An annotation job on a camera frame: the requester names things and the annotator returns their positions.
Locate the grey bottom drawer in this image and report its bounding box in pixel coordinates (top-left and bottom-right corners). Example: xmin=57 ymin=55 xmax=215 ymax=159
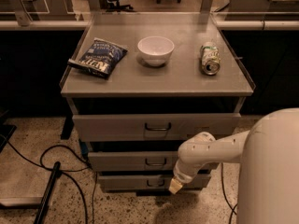
xmin=98 ymin=173 xmax=212 ymax=192

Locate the white horizontal rail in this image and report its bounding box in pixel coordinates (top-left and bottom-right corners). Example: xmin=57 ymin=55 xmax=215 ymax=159
xmin=0 ymin=20 xmax=299 ymax=31

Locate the black floor cable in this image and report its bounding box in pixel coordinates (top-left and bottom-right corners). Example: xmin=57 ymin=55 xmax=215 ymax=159
xmin=220 ymin=162 xmax=239 ymax=224
xmin=0 ymin=133 xmax=98 ymax=224

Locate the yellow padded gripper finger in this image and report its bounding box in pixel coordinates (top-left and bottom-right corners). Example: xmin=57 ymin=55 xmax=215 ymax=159
xmin=169 ymin=176 xmax=183 ymax=194

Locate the black pole on floor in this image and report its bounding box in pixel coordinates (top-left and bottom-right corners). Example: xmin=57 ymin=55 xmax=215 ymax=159
xmin=34 ymin=161 xmax=61 ymax=224

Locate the blue chip bag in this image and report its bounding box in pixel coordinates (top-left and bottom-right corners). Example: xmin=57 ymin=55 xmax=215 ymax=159
xmin=68 ymin=37 xmax=128 ymax=79

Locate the grey drawer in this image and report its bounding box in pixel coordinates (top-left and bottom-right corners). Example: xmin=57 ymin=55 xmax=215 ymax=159
xmin=73 ymin=113 xmax=241 ymax=142
xmin=98 ymin=173 xmax=212 ymax=192
xmin=88 ymin=151 xmax=178 ymax=172

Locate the white bowl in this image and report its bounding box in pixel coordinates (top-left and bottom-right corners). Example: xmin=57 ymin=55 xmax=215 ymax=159
xmin=137 ymin=36 xmax=175 ymax=66

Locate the green soda can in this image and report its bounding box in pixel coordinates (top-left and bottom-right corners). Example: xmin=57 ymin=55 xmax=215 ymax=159
xmin=200 ymin=42 xmax=221 ymax=76

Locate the grey drawer cabinet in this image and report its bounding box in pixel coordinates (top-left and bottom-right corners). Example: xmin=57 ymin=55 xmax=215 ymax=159
xmin=59 ymin=12 xmax=256 ymax=198

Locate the black floor cable right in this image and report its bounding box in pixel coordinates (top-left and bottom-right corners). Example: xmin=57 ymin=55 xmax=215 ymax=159
xmin=220 ymin=162 xmax=239 ymax=224

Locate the black floor cable left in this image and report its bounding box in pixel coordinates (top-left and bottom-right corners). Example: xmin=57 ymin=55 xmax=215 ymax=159
xmin=0 ymin=133 xmax=98 ymax=224

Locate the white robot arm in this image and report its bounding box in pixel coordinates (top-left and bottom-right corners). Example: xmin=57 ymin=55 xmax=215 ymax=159
xmin=169 ymin=108 xmax=299 ymax=224

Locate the grey top drawer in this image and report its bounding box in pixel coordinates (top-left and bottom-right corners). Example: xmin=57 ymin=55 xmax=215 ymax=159
xmin=73 ymin=113 xmax=241 ymax=142

